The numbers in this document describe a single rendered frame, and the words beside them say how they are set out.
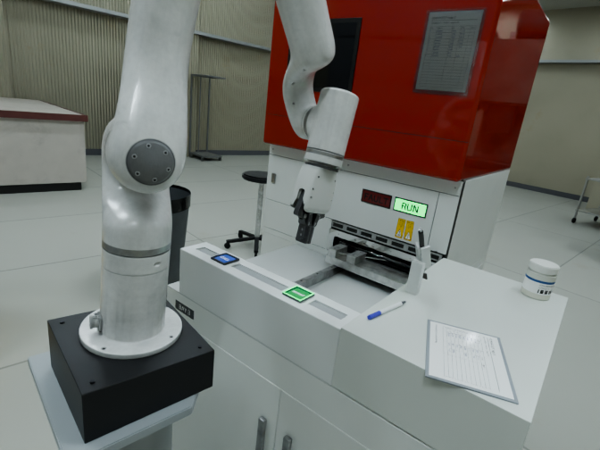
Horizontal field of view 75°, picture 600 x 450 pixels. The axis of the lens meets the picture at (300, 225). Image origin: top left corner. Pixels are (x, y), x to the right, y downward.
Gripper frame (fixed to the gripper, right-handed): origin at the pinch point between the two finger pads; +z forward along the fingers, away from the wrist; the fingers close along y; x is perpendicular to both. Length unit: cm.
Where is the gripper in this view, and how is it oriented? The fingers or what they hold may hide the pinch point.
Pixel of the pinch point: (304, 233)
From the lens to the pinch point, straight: 86.9
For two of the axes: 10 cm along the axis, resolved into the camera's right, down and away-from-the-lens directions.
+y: -5.8, -0.4, -8.1
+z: -2.4, 9.6, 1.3
